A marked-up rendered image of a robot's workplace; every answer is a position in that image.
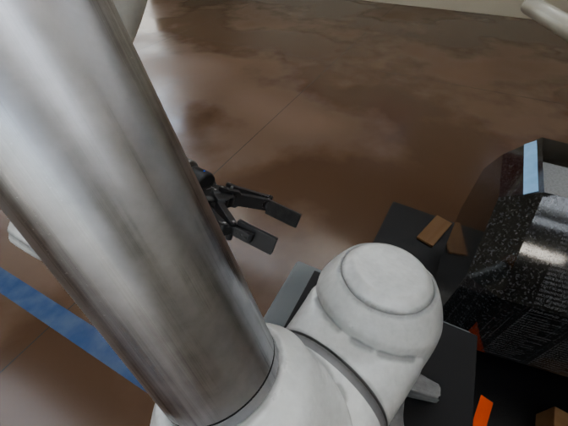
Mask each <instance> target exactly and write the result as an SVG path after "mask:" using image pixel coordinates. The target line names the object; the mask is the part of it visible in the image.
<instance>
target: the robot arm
mask: <svg viewBox="0 0 568 426"><path fill-rule="evenodd" d="M147 1H148V0H0V209H1V210H2V211H3V213H4V214H5V215H6V217H7V218H8V219H9V220H10V223H9V224H8V239H9V241H10V242H11V243H13V244H14V245H16V246H17V247H18V248H20V249H22V250H24V251H25V252H26V253H27V254H30V255H31V256H33V257H35V258H37V259H38V260H40V261H42V262H43V263H44V264H45V265H46V267H47V268H48V269H49V271H50V272H51V273H52V274H53V275H54V276H55V277H56V279H57V280H58V281H59V283H60V284H61V285H62V286H63V288H64V289H65V290H66V292H67V293H68V294H69V296H70V297H71V298H72V299H73V300H74V301H75V302H76V304H77V305H78V306H79V308H80V309H81V310H82V311H83V313H84V314H85V315H86V317H87V318H88V319H89V320H90V322H91V323H92V324H93V326H94V327H95V328H96V329H97V330H98V331H99V332H100V334H101V335H102V336H103V338H104V339H105V340H106V342H107V343H108V344H109V346H110V347H111V348H112V350H113V351H114V352H115V353H116V354H117V355H118V356H119V358H120V359H121V360H122V361H123V363H124V364H125V365H126V367H127V368H128V369H129V371H130V372H131V373H132V374H133V376H134V377H135V378H136V380H137V381H138V382H139V383H140V384H141V385H142V386H143V388H144V389H145V390H146V392H147V393H148V394H149V395H150V397H151V398H152V399H153V401H154V402H155V405H154V408H153V412H152V416H151V420H150V426H404V422H403V411H404V402H405V399H406V398H407V397H411V398H415V399H419V400H423V401H429V402H433V403H437V402H438V401H439V399H438V398H439V396H440V385H439V384H437V383H435V382H434V381H432V380H430V379H428V378H427V377H425V376H423V375H421V374H420V373H421V371H422V368H423V367H424V365H425V364H426V363H427V362H428V360H429V358H430V356H431V355H432V353H433V351H434V349H435V348H436V346H437V344H438V342H439V339H440V337H441V333H442V330H443V306H442V302H441V297H440V291H439V288H438V286H437V283H436V281H435V279H434V277H433V276H432V274H431V273H430V272H429V271H428V270H427V269H426V268H425V267H424V266H423V264H422V263H421V262H420V261H419V260H418V259H417V258H416V257H414V256H413V255H412V254H410V253H408V252H407V251H406V250H404V249H402V248H399V247H397V246H394V245H391V244H387V243H360V244H357V245H354V246H352V247H351V248H348V249H347V250H345V251H343V252H342V253H340V254H338V255H337V256H336V257H335V258H334V259H333V260H332V261H331V262H329V263H328V264H327V265H326V266H325V268H324V269H323V270H322V271H321V272H320V274H319V279H318V281H317V285H316V286H315V287H313V288H312V289H311V291H310V293H309V295H308V296H307V297H306V299H305V300H304V302H303V304H302V305H301V307H300V309H299V310H298V311H297V313H296V314H295V315H294V317H293V318H292V320H291V321H290V323H289V324H288V326H287V327H286V328H284V327H282V326H279V325H275V324H271V323H266V322H265V321H264V318H263V316H262V314H261V312H260V311H259V308H258V306H257V304H256V302H255V300H254V297H253V295H252V293H251V291H250V290H249V286H248V284H247V282H246V281H245V279H244V277H243V274H242V272H241V271H240V268H239V266H238V263H237V261H236V260H235V258H234V256H233V254H232V251H231V249H230V247H229V245H228V243H227V240H232V236H234V237H235V238H238V239H240V240H242V241H244V242H245V243H248V244H250V245H252V246H254V247H256V248H257V249H260V250H261V251H263V252H265V253H267V254H269V255H271V254H272V253H273V250H274V248H275V246H276V242H277V239H278V238H277V237H275V236H273V235H271V234H269V233H268V232H265V231H263V230H261V229H259V228H258V227H255V226H253V225H251V224H249V223H247V222H246V221H243V220H241V219H240V220H238V222H236V220H235V219H234V217H233V216H232V214H231V212H230V211H229V210H228V208H229V207H232V208H236V207H238V206H242V207H247V208H252V209H257V210H265V214H267V215H269V216H272V217H274V218H276V219H277V220H279V221H282V222H284V223H286V224H287V225H289V226H292V227H295V228H296V227H297V225H298V222H299V220H300V217H301V215H302V214H300V213H298V212H296V211H295V210H291V209H289V208H287V207H286V206H284V205H281V204H279V203H277V202H275V201H273V200H272V199H273V196H272V195H268V194H263V193H261V192H257V191H254V190H251V189H248V188H243V187H239V186H237V185H235V184H232V183H226V186H221V185H217V184H216V181H215V177H214V175H213V174H212V173H211V172H208V171H206V170H204V169H202V168H200V167H199V166H198V164H197V163H196V162H195V161H193V160H191V159H189V158H188V157H187V156H186V155H185V153H184V150H183V147H182V146H181V144H180V142H179V140H178V137H177V135H176V133H175V131H174V129H173V127H172V125H171V123H170V121H169V119H168V116H167V114H166V112H165V110H164V108H163V106H162V104H161V101H160V99H159V97H158V95H157V94H156V91H155V89H154V87H153V85H152V83H151V81H150V78H149V76H148V74H147V73H146V71H145V67H144V65H143V63H142V62H141V60H140V58H139V55H138V53H137V52H136V49H135V47H134V44H133V42H134V39H135V37H136V35H137V32H138V29H139V26H140V23H141V20H142V18H143V15H144V12H145V7H146V4H147ZM219 225H220V226H219ZM225 235H226V236H225Z"/></svg>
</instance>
